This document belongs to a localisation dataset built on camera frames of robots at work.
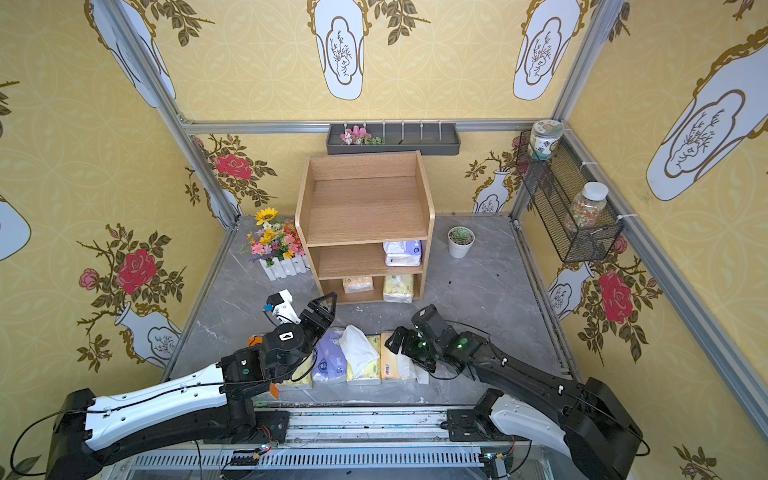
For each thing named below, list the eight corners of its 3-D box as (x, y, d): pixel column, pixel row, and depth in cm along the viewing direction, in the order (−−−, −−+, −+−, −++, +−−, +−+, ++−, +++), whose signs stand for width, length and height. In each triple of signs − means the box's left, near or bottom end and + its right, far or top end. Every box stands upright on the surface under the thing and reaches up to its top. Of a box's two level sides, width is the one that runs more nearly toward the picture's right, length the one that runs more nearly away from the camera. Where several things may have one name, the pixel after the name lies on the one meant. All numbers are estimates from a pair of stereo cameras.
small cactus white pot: (448, 258, 110) (452, 241, 102) (445, 243, 114) (449, 226, 107) (471, 258, 110) (476, 241, 102) (467, 243, 114) (472, 226, 107)
